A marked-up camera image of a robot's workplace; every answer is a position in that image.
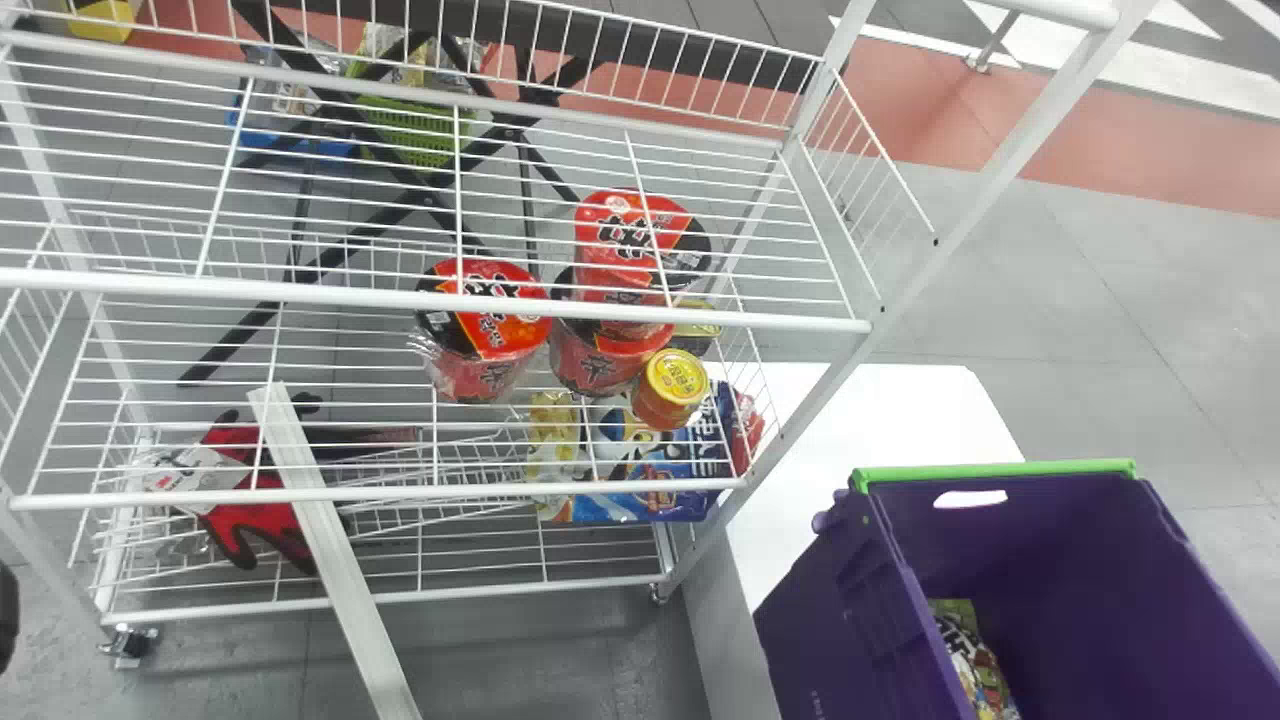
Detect purple crate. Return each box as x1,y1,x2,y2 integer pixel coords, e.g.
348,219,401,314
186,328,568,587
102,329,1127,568
751,458,1280,720

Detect black side table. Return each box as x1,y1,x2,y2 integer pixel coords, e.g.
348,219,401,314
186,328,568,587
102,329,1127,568
177,0,852,388

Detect blue basket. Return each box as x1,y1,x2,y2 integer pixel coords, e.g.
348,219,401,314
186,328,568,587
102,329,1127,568
224,45,362,162

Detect yellow can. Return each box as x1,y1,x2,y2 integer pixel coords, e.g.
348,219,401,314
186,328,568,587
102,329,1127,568
629,347,712,432
668,298,724,359

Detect blue cereal bag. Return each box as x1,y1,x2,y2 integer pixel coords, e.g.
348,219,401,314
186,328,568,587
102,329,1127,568
526,380,767,527

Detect white wire rack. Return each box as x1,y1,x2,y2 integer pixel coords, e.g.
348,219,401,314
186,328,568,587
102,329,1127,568
0,0,1161,720

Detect white slab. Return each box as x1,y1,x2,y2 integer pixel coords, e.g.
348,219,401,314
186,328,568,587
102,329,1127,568
724,362,1027,614

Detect green snack packet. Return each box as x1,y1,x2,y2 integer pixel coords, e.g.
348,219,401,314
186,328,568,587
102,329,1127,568
925,598,1022,720

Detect red gloves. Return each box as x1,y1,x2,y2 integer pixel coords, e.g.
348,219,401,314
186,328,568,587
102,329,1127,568
133,392,422,577

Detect green basket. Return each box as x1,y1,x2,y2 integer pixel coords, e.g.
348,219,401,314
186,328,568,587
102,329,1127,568
344,58,482,177

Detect red noodle cup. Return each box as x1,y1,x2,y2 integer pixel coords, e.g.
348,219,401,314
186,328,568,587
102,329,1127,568
547,266,677,399
408,257,554,405
572,189,714,298

